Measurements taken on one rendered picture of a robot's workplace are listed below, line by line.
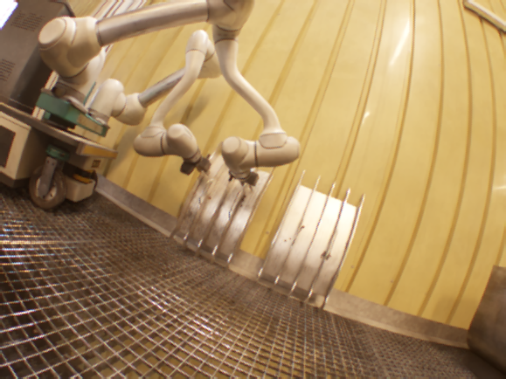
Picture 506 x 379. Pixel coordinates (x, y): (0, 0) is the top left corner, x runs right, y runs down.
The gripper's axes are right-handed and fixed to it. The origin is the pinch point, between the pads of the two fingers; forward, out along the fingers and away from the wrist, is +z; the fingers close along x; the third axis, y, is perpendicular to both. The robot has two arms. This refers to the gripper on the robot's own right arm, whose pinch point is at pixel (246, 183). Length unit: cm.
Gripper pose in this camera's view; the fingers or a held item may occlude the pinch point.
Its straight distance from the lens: 116.4
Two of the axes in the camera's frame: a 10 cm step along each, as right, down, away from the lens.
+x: 9.0, 3.6, -2.5
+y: -4.2, 8.7, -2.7
